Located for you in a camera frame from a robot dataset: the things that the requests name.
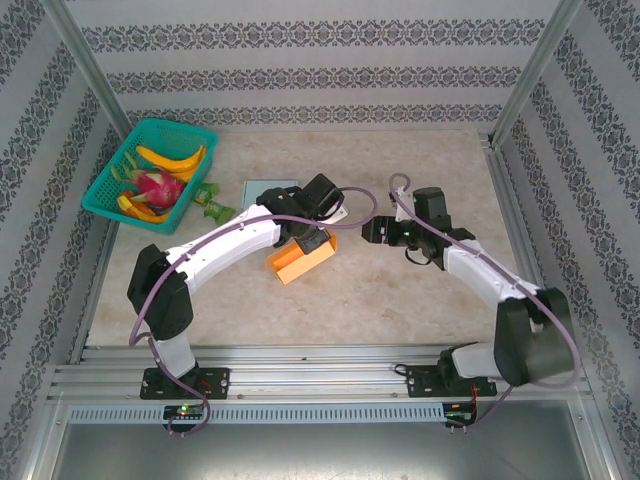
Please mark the light teal paper box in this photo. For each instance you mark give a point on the light teal paper box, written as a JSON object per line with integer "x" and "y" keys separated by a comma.
{"x": 255, "y": 189}

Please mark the orange paper box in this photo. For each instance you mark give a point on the orange paper box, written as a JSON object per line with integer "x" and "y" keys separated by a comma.
{"x": 300, "y": 267}

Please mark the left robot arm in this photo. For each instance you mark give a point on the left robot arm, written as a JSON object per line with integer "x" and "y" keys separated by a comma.
{"x": 225, "y": 240}

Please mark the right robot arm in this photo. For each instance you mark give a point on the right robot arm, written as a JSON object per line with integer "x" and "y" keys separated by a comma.
{"x": 480, "y": 270}

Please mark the green snack packet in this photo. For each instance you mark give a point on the green snack packet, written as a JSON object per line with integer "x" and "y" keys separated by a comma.
{"x": 219, "y": 212}
{"x": 206, "y": 193}

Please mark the yellow banana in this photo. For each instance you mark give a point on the yellow banana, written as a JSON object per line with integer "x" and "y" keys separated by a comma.
{"x": 165, "y": 159}
{"x": 192, "y": 173}

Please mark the pink dragon fruit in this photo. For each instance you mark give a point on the pink dragon fruit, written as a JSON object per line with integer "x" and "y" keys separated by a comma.
{"x": 155, "y": 187}

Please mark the yellow orange fruit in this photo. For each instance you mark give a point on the yellow orange fruit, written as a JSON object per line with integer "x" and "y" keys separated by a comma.
{"x": 142, "y": 212}

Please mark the teal plastic basket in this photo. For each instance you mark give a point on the teal plastic basket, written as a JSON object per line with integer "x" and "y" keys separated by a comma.
{"x": 150, "y": 131}

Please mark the right controller board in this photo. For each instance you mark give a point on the right controller board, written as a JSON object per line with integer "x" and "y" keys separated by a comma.
{"x": 462, "y": 412}

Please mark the controller board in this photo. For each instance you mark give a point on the controller board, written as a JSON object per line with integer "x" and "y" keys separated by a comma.
{"x": 462, "y": 412}
{"x": 185, "y": 412}

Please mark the left controller board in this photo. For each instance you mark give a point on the left controller board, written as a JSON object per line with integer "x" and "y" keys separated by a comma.
{"x": 185, "y": 412}

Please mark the grey metal shelf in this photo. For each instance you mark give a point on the grey metal shelf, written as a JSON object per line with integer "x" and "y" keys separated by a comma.
{"x": 320, "y": 455}

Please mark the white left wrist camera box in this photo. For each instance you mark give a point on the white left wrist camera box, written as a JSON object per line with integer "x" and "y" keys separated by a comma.
{"x": 339, "y": 212}

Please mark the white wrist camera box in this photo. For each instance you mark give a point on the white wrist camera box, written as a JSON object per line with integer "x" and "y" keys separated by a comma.
{"x": 402, "y": 205}
{"x": 339, "y": 212}

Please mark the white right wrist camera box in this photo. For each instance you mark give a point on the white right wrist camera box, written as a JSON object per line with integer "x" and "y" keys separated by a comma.
{"x": 402, "y": 205}

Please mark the aluminium side rail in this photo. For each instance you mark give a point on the aluminium side rail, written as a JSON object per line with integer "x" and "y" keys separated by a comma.
{"x": 104, "y": 250}
{"x": 515, "y": 210}

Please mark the aluminium front rail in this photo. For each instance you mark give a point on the aluminium front rail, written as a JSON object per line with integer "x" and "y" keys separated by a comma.
{"x": 320, "y": 375}

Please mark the aluminium frame post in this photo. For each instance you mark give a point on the aluminium frame post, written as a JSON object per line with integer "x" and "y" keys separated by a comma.
{"x": 86, "y": 62}
{"x": 540, "y": 62}

